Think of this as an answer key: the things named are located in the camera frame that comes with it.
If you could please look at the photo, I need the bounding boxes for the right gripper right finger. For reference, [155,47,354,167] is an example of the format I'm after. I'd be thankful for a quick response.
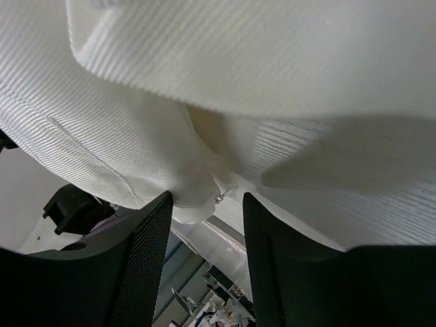
[243,193,435,326]

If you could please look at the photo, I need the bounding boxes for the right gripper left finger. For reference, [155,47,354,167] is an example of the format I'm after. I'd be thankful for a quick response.
[1,192,173,326]

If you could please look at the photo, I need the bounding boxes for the white fabric skirt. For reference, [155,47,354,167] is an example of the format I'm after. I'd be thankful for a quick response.
[1,1,435,249]

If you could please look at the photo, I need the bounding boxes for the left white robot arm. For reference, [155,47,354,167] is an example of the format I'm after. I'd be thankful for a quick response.
[19,184,119,254]

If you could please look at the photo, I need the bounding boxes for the aluminium table frame rail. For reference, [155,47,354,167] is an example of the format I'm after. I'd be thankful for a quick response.
[171,220,248,279]

